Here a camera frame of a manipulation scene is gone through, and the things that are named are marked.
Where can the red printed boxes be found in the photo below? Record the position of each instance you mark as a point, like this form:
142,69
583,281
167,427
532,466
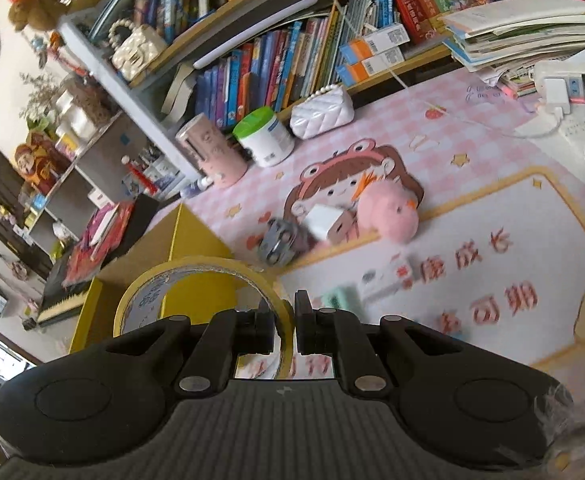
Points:
422,7

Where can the white power strip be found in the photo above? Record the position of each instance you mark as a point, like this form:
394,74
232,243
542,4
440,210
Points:
572,130

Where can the stack of papers and booklets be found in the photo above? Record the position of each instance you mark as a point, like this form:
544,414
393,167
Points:
517,30

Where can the white staple box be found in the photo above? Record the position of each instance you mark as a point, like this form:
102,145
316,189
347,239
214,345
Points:
385,277

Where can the orange and blue boxes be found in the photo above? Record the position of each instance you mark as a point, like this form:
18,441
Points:
372,55

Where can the pink plush toy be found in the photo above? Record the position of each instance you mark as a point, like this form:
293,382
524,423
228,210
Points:
390,212

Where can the white side shelf cabinet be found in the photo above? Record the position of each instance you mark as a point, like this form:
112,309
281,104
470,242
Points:
102,150

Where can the small spray bottle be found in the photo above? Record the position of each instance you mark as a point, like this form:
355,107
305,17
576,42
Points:
195,189

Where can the white canister with green lid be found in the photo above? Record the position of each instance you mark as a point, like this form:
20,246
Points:
265,137

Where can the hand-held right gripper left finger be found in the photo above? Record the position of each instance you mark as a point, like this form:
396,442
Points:
255,332

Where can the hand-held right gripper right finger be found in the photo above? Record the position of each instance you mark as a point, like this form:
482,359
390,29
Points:
305,330

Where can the brown teddy bear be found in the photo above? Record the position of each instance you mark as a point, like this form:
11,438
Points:
35,7

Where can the white charger plug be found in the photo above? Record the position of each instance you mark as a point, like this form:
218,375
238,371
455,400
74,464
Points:
327,225

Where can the yellow cardboard box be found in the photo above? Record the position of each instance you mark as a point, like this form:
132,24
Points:
197,240

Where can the fortune god figure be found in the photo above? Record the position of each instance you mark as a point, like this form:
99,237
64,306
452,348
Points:
37,160

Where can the white quilted purse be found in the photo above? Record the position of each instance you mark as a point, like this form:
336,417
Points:
322,112

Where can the yellow tape roll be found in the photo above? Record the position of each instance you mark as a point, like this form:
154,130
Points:
145,300

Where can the pink humidifier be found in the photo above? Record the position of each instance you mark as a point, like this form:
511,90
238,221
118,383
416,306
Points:
212,152

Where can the row of colourful books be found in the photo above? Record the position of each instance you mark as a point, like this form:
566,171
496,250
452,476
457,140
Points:
262,75

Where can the bookshelf with wooden shelves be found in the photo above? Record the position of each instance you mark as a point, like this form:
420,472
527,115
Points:
137,105

